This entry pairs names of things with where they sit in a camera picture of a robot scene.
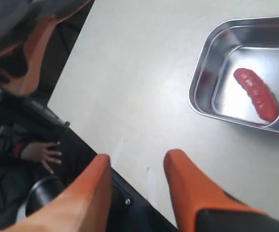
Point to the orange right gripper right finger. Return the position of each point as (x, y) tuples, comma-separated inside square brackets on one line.
[(200, 205)]

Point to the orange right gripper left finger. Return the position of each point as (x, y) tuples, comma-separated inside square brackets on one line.
[(82, 207)]

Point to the red toy sausage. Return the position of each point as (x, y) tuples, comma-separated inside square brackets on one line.
[(262, 98)]

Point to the dark lid with orange seal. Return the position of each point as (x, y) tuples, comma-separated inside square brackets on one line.
[(19, 17)]

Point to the person's bare hand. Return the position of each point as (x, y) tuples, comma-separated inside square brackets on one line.
[(42, 153)]

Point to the person's dark clothed body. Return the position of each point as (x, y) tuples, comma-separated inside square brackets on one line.
[(17, 176)]

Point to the steel two-compartment lunch box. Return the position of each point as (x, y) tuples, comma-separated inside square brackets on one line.
[(251, 43)]

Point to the black cylindrical post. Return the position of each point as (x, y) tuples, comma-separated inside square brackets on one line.
[(42, 193)]

